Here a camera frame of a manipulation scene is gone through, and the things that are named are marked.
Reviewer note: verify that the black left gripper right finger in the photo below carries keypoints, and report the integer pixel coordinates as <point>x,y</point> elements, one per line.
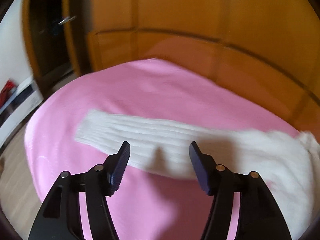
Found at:
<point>259,214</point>

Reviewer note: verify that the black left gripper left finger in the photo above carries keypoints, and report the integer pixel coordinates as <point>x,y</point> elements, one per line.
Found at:
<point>59,215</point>

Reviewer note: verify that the white knitted sock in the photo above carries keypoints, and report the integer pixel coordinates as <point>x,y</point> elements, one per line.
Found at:
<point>289,165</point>

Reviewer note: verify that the pink bed cover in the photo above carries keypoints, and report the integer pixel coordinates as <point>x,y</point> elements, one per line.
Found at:
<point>146,206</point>

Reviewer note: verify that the white box with red item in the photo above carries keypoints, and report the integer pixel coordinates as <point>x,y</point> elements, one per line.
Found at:
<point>25,98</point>

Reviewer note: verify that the wooden wardrobe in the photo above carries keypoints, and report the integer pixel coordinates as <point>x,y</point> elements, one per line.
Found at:
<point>266,51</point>

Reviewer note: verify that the wooden door with handle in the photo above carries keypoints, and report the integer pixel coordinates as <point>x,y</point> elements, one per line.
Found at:
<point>54,36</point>

